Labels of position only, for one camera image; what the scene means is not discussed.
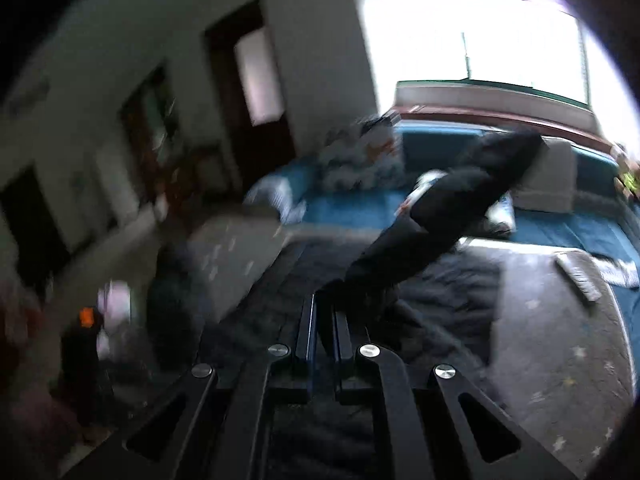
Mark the dark wooden door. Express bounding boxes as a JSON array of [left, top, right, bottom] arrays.
[[201, 0, 297, 192]]

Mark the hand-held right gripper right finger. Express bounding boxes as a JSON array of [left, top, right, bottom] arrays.
[[333, 310, 577, 480]]

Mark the panda plush toy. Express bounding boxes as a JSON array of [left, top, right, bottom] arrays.
[[611, 144, 640, 197]]

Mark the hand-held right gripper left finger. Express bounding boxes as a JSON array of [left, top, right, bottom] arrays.
[[64, 294, 320, 480]]

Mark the blue bed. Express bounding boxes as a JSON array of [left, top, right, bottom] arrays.
[[245, 120, 640, 306]]

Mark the grey flat board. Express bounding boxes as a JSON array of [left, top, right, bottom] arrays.
[[554, 251, 604, 307]]

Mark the grey star blanket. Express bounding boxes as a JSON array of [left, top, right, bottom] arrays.
[[190, 210, 637, 477]]

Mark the window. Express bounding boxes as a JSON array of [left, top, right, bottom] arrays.
[[361, 0, 603, 107]]

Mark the wooden shelf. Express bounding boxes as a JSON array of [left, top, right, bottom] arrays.
[[119, 64, 202, 213]]

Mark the black puffer jacket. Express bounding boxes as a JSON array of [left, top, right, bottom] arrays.
[[147, 130, 546, 461]]

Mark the blue headboard cushion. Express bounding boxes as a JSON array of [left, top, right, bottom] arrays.
[[401, 126, 483, 173]]

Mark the large butterfly pillow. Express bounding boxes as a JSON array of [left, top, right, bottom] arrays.
[[317, 119, 407, 192]]

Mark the grey white cushion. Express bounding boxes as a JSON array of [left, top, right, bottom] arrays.
[[511, 137, 580, 214]]

